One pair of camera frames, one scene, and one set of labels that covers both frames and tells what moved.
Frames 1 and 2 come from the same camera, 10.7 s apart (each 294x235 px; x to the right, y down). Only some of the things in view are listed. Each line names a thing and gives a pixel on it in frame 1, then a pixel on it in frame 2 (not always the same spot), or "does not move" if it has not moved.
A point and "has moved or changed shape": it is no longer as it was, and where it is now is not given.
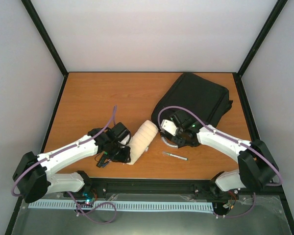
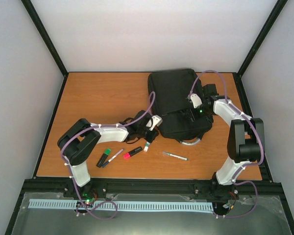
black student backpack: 210,100 has moved or changed shape
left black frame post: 35,18 does not move
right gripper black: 180,142 → 193,115
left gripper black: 124,158 → 155,134
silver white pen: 175,155 does not move
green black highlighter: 102,159 does not move
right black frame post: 272,18 does not move
